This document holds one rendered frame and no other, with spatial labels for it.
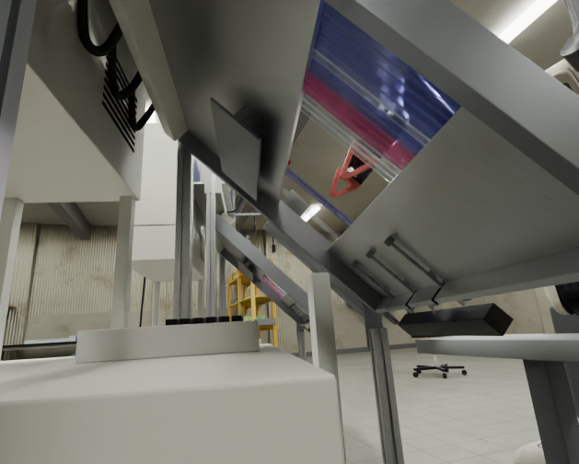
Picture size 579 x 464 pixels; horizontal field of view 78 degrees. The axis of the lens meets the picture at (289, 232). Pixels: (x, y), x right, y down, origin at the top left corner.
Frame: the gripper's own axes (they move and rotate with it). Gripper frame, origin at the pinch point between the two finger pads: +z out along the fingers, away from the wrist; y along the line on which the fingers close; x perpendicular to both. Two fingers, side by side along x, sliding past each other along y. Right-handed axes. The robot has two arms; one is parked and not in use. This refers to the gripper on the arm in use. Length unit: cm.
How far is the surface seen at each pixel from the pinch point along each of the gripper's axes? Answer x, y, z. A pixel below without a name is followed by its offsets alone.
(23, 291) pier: -413, -751, 273
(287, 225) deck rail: -4.7, -19.8, 8.3
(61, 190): -49, -14, 41
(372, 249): 14.4, 0.3, 6.6
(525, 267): 26.7, 30.5, 8.3
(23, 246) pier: -490, -748, 211
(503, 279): 26.6, 27.5, 9.7
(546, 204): 20.7, 39.2, 7.2
